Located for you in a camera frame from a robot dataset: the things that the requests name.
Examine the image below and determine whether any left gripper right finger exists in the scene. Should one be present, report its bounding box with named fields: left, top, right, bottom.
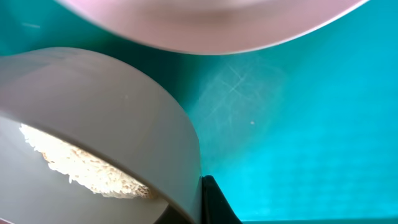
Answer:
left=201, top=175, right=242, bottom=224

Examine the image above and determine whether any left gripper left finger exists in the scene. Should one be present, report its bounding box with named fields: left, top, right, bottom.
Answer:
left=154, top=205, right=190, bottom=224

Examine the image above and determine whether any cooked rice pile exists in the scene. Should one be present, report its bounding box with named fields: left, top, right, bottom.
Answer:
left=19, top=124, right=157, bottom=199

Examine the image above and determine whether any grey bowl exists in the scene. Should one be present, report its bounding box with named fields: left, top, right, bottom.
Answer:
left=1, top=47, right=201, bottom=223

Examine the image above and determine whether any large white plate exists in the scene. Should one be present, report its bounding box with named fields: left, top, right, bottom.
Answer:
left=58, top=0, right=367, bottom=55

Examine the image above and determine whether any teal plastic serving tray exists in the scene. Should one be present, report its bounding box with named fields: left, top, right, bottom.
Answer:
left=1, top=0, right=397, bottom=223

